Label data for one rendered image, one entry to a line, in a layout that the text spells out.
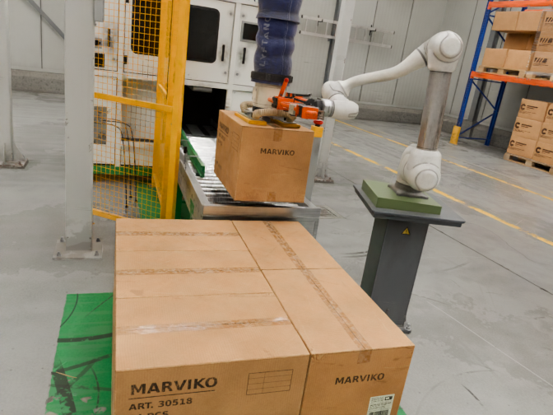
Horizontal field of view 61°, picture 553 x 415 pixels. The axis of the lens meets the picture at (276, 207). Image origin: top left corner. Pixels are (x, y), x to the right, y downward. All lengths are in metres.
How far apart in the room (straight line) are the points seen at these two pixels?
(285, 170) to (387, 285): 0.88
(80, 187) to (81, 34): 0.92
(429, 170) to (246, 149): 0.92
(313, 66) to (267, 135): 10.08
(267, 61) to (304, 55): 9.78
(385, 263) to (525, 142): 7.93
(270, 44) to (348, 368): 1.65
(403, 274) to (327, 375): 1.24
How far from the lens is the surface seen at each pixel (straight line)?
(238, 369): 1.54
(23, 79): 11.07
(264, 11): 2.63
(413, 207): 2.58
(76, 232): 3.38
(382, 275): 2.76
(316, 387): 1.69
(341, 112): 2.52
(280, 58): 2.60
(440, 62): 2.39
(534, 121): 10.37
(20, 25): 11.15
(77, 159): 3.22
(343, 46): 5.78
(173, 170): 3.30
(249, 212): 2.66
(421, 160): 2.43
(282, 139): 2.50
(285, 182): 2.57
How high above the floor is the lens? 1.45
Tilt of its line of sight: 18 degrees down
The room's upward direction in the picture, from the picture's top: 8 degrees clockwise
